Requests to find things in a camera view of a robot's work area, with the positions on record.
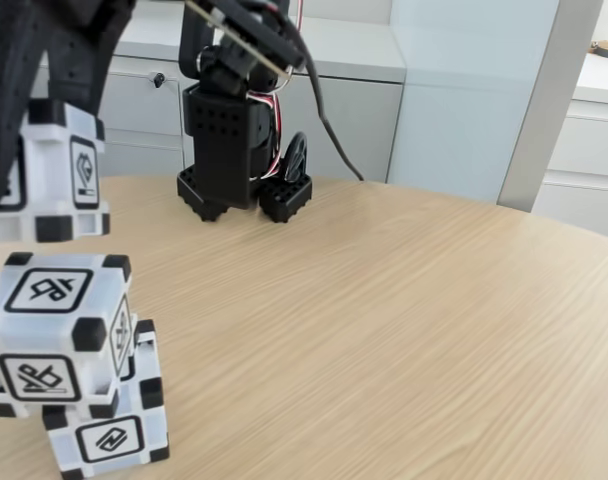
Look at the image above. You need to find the white cube with house symbol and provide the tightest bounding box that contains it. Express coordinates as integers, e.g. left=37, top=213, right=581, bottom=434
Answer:
left=0, top=98, right=111, bottom=245

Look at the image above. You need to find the white cube with crossed symbol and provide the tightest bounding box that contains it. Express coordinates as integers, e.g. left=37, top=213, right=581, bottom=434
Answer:
left=0, top=252, right=138, bottom=419

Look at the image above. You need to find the white cube with lightning symbol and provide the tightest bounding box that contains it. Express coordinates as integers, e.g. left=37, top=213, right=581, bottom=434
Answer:
left=39, top=318, right=171, bottom=480

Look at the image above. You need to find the white drawer unit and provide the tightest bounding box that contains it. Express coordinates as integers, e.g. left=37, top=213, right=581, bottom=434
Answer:
left=531, top=49, right=608, bottom=236

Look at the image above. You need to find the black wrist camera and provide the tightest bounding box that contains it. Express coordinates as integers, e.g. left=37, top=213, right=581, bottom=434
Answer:
left=183, top=0, right=309, bottom=79

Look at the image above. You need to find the red white base cable bundle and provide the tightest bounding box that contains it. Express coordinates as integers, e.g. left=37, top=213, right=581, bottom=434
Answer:
left=246, top=69, right=295, bottom=181

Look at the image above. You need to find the black camera cable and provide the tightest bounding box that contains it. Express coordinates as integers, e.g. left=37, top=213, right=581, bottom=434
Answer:
left=283, top=19, right=368, bottom=182

